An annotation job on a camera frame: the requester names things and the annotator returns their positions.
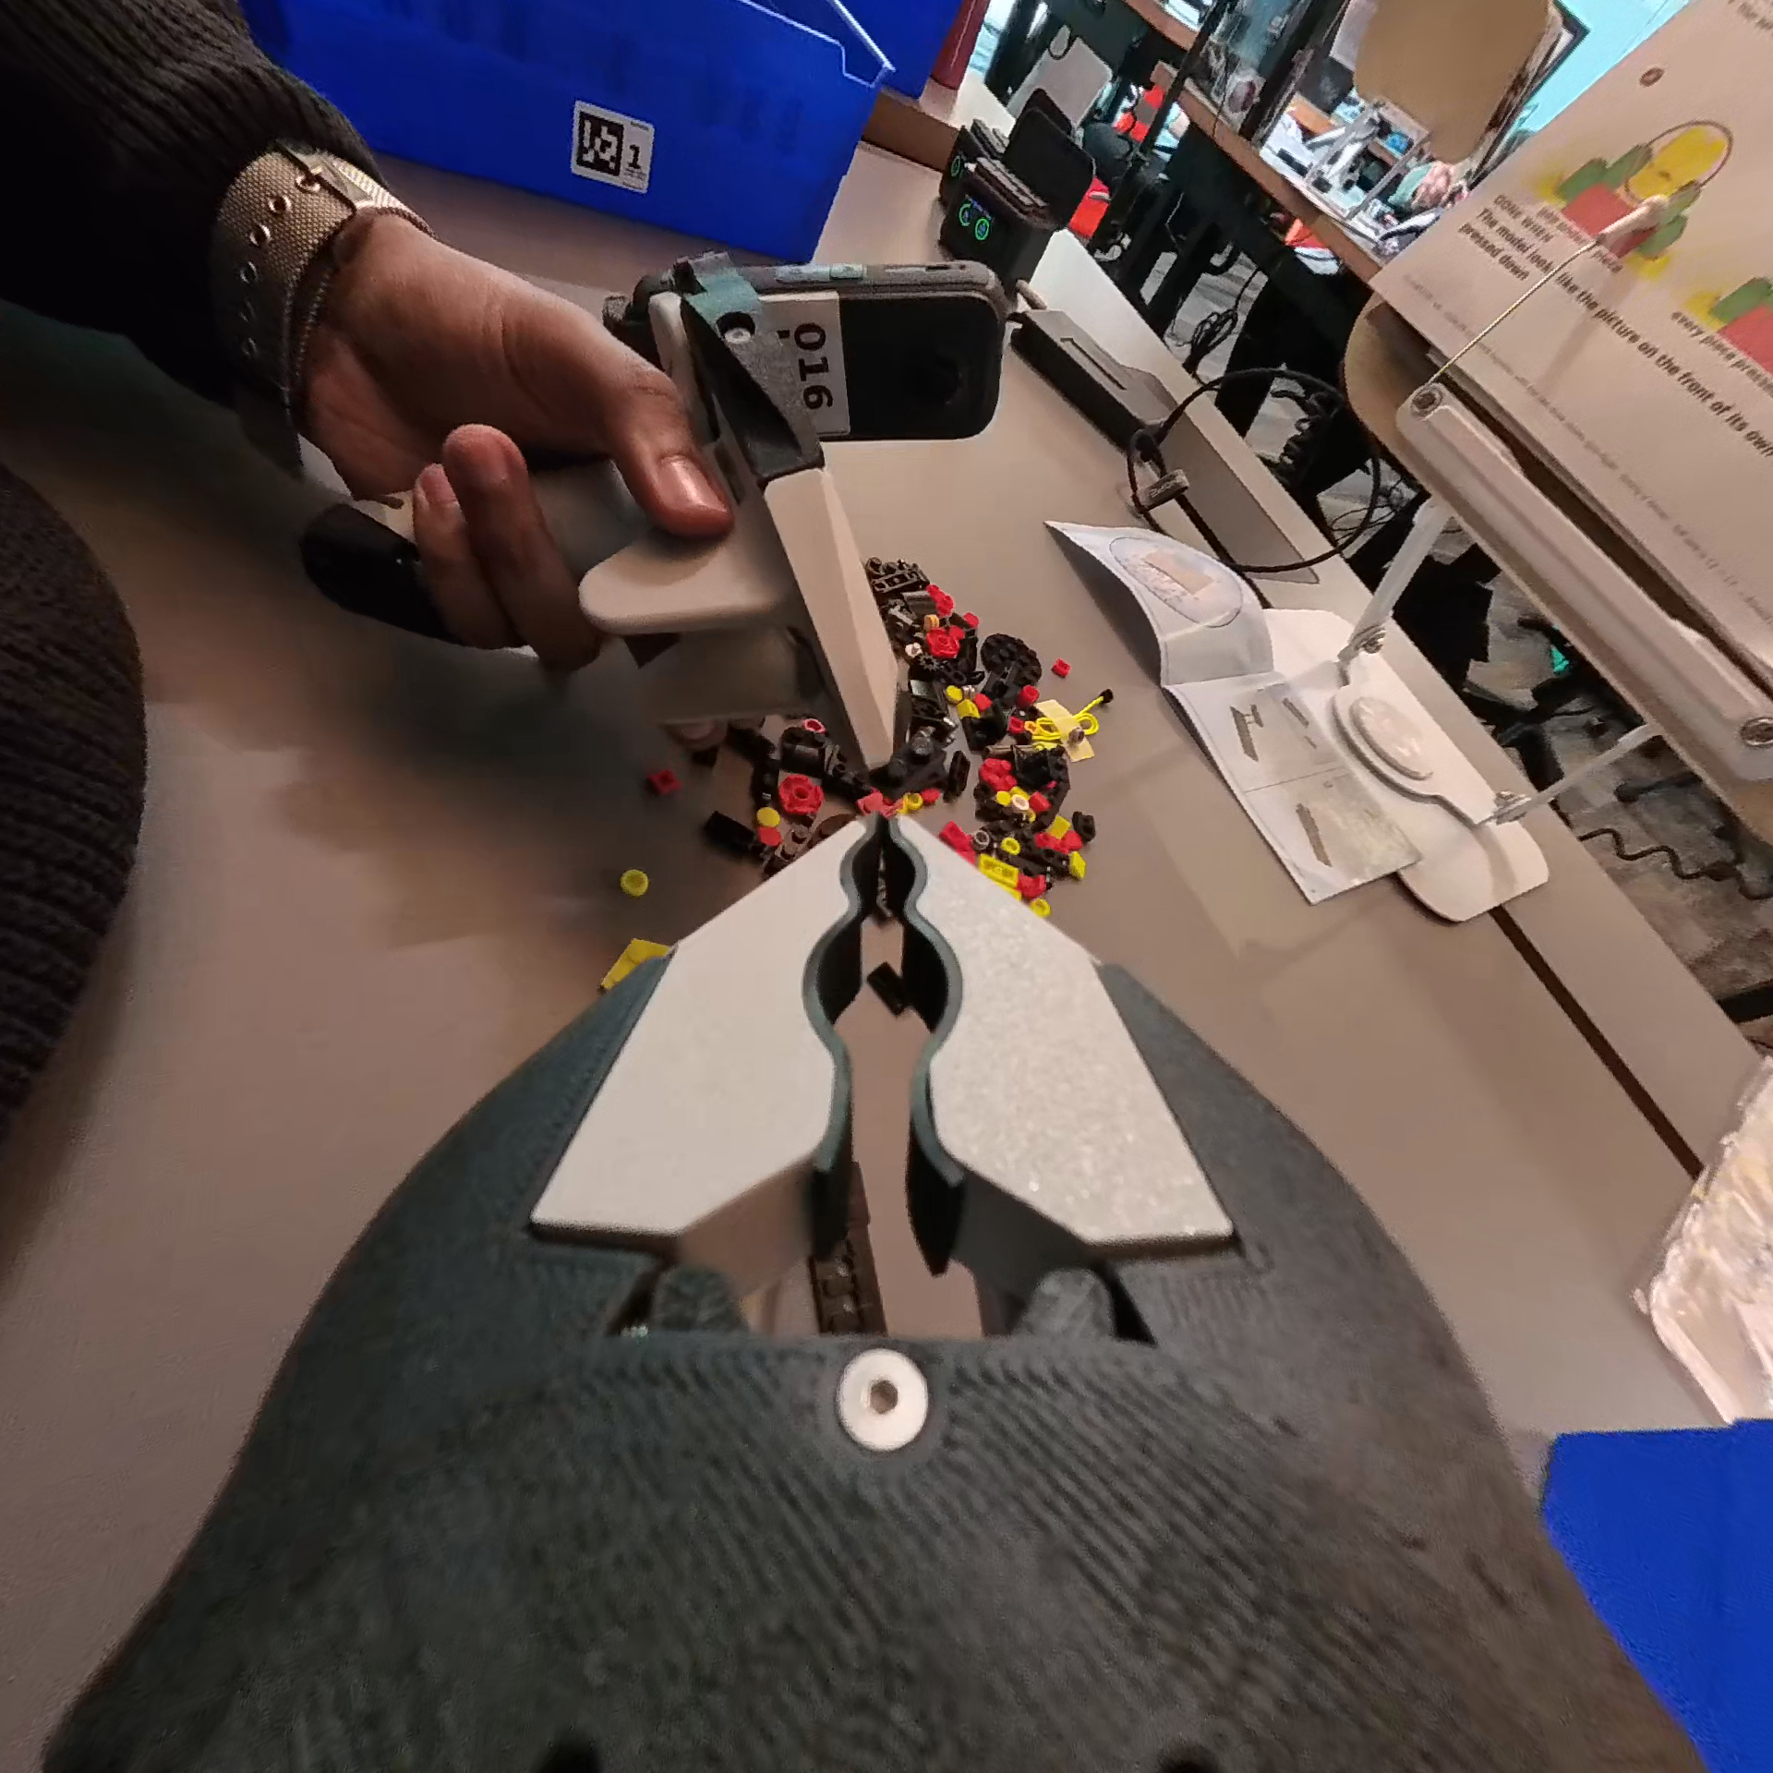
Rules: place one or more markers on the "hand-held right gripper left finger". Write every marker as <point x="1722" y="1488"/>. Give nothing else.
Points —
<point x="692" y="1095"/>

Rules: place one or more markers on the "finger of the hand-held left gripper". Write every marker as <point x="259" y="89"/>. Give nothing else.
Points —
<point x="838" y="624"/>

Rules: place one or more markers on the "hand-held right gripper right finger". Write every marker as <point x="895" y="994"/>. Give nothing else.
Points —
<point x="1067" y="1095"/>

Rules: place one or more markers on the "pile of lego pieces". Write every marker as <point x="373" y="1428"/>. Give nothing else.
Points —
<point x="997" y="776"/>

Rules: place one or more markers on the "dark brown lego plate assembly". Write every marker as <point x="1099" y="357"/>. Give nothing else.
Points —
<point x="842" y="1275"/>

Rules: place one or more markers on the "person's left forearm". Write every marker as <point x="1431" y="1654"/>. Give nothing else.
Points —
<point x="110" y="138"/>

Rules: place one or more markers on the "yellow lego wedge plate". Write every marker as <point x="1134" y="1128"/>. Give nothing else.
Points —
<point x="633" y="964"/>

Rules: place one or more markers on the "black lego slope brick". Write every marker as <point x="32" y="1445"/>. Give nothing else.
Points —
<point x="888" y="987"/>

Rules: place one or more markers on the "person's left hand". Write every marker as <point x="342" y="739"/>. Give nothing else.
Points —
<point x="456" y="359"/>

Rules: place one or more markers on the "black power adapter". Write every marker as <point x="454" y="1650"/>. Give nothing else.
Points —
<point x="1081" y="365"/>

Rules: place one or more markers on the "black charging case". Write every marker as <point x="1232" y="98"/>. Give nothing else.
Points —
<point x="1018" y="195"/>

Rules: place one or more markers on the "background desk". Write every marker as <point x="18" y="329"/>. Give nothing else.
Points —
<point x="1245" y="154"/>

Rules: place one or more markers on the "white instruction booklet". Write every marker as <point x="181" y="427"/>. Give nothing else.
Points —
<point x="1245" y="721"/>

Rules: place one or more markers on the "white document stand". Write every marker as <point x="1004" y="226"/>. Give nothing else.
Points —
<point x="1468" y="846"/>

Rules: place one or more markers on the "blue bin with marker label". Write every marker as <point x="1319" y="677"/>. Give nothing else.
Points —
<point x="456" y="83"/>

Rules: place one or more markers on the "clear plastic bag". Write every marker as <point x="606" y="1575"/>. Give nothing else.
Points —
<point x="1718" y="1247"/>

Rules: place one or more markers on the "instruction sign board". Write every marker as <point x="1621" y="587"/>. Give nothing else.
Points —
<point x="1593" y="320"/>

